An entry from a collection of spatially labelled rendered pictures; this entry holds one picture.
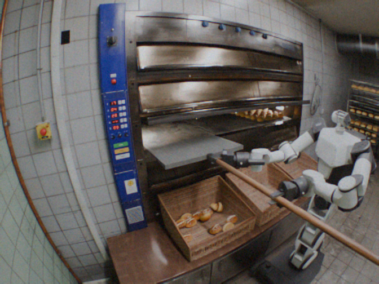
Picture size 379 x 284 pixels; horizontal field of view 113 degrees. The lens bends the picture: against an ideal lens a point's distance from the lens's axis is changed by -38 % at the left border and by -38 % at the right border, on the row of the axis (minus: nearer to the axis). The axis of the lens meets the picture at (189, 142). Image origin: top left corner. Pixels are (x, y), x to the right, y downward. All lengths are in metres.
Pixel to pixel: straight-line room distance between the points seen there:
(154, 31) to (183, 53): 0.25
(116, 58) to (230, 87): 0.88
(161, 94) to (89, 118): 0.47
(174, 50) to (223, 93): 0.49
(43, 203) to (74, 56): 0.95
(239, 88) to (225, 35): 0.45
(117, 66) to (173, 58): 0.37
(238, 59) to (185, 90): 0.52
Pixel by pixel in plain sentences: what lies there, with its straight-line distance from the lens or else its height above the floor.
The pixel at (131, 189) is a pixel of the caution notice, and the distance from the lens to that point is 1.36.
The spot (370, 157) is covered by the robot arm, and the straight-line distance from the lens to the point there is 1.00.
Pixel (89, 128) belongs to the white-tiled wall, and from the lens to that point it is 1.21.
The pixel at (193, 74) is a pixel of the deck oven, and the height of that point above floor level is 1.67.
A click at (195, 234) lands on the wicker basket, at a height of 0.59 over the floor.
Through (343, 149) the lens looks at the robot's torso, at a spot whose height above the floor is 1.36.
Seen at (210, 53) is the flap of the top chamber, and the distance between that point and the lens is 1.45.
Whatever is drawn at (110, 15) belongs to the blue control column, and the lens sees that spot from 1.22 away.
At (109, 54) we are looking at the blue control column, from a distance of 1.17.
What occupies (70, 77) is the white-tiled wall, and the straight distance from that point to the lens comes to 1.19.
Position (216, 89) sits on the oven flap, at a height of 1.55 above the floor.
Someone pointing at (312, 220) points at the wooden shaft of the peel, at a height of 1.20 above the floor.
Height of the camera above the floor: 1.67
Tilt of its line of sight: 20 degrees down
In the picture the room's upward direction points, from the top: 2 degrees counter-clockwise
